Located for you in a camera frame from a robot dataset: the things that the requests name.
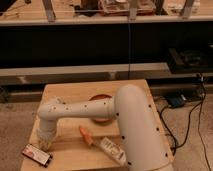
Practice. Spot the black and red eraser box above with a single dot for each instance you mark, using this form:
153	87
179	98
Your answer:
37	155

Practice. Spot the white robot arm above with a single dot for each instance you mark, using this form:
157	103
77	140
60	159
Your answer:
143	142

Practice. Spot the orange bowl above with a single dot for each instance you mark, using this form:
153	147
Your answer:
100	120

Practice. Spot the orange carrot toy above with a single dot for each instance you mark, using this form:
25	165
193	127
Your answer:
86	135

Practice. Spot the clear plastic bottle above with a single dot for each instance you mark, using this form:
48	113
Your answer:
113	150

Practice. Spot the black power adapter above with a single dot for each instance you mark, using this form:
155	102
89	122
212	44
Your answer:
175	100

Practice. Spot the wooden shelf rack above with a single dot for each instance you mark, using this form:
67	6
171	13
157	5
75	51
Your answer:
74	12

